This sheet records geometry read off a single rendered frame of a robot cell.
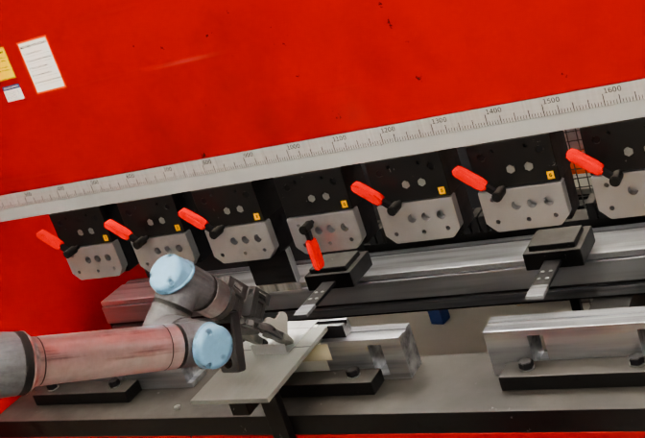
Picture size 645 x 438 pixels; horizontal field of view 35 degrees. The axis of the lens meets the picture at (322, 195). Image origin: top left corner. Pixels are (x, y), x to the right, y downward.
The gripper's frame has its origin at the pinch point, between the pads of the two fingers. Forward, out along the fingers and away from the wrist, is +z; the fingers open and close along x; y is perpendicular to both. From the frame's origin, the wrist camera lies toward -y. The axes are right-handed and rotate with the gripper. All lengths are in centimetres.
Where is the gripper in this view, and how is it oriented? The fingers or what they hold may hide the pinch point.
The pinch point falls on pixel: (275, 344)
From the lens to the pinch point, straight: 207.8
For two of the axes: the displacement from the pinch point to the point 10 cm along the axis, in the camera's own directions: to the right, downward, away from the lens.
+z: 5.5, 4.2, 7.2
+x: -8.2, 1.0, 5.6
